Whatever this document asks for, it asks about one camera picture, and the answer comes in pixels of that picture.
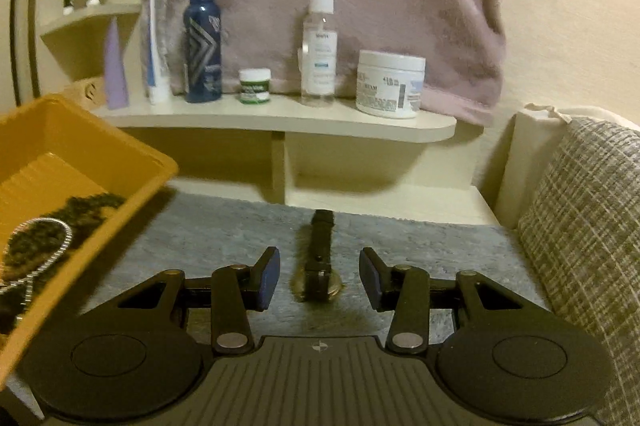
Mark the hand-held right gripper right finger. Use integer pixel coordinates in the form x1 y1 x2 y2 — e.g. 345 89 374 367
360 247 526 353

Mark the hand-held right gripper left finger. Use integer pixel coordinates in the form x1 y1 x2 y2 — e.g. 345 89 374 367
116 247 282 354

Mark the black strap watch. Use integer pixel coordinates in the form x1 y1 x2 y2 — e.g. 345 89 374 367
291 209 345 303

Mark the dark green bead necklace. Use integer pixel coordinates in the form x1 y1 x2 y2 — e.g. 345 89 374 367
0 192 126 267

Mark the white pearl necklace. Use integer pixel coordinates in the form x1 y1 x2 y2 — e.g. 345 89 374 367
0 217 75 322

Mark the yellow plastic basket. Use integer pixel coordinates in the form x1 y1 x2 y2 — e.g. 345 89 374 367
0 93 180 369

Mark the grey fluffy mat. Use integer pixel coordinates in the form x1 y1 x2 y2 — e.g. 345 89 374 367
0 191 556 426

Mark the cream corner shelf unit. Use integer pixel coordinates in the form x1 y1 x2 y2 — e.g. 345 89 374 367
10 0 501 227

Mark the small green jar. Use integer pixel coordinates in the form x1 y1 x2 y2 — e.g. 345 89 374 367
238 68 272 105

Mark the white quilted pillow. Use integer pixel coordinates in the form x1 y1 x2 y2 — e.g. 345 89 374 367
492 103 640 229

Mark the white cream jar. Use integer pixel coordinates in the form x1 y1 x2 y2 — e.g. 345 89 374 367
356 50 427 119

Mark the grey plaid pillow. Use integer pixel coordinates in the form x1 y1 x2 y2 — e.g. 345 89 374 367
517 118 640 426

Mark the clear spray bottle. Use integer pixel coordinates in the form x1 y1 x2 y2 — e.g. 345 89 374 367
300 0 337 107

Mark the dark blue spray bottle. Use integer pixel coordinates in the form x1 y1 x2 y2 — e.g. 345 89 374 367
182 0 223 103

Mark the purple tube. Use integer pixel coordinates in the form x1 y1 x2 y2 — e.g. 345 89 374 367
103 16 130 110

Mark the white and blue tube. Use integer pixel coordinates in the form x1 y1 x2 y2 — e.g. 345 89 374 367
145 0 172 103

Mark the small cardboard box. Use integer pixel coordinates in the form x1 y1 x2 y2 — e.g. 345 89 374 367
65 78 108 111

